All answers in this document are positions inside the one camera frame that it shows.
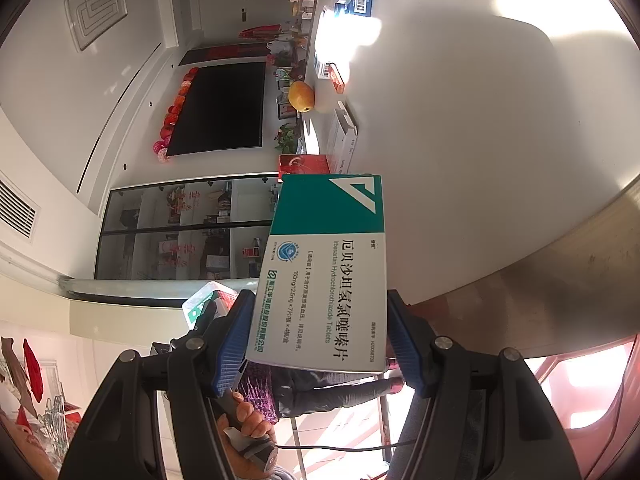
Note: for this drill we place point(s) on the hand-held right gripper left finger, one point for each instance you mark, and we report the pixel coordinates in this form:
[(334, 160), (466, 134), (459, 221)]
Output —
[(232, 340)]

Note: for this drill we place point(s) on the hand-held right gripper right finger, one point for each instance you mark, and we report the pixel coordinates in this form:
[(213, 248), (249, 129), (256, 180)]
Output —
[(405, 345)]

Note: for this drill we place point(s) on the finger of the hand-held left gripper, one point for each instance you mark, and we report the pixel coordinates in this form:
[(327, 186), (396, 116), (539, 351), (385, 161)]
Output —
[(205, 320)]

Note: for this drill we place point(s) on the white green medicine box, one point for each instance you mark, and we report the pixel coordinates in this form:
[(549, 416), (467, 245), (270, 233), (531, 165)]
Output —
[(215, 292)]

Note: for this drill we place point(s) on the teal white medicine box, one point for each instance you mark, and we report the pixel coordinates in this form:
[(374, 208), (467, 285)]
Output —
[(330, 280)]

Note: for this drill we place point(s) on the red cardboard box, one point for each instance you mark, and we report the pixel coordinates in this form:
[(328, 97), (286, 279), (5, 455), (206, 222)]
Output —
[(310, 165)]

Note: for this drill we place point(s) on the person's left hand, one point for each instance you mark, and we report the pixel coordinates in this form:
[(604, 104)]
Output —
[(252, 420)]

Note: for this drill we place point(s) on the glass display cabinet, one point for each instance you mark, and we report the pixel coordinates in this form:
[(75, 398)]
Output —
[(185, 230)]

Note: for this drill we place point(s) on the red hanging cloth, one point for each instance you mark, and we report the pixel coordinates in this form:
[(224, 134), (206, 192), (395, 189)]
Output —
[(32, 370)]

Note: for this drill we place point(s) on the potted plant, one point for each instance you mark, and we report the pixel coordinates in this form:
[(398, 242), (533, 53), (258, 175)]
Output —
[(286, 139)]

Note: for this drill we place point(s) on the red flower garland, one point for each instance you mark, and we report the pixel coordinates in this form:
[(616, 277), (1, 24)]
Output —
[(172, 115)]

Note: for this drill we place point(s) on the flat white medicine box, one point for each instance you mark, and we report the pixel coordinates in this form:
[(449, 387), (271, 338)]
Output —
[(345, 135)]

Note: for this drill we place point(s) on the yellow orange fruit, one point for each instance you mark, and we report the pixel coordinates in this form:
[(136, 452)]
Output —
[(301, 96)]

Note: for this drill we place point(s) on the white box barcode label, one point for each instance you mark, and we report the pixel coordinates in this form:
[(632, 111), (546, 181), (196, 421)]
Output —
[(322, 67)]

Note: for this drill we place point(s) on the ceiling air vent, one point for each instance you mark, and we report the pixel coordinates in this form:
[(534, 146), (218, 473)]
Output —
[(95, 10)]

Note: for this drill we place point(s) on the wall television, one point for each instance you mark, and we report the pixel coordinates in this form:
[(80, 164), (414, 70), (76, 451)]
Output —
[(220, 107)]

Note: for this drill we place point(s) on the wall air grille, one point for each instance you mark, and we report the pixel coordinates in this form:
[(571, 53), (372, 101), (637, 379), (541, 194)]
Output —
[(17, 215)]

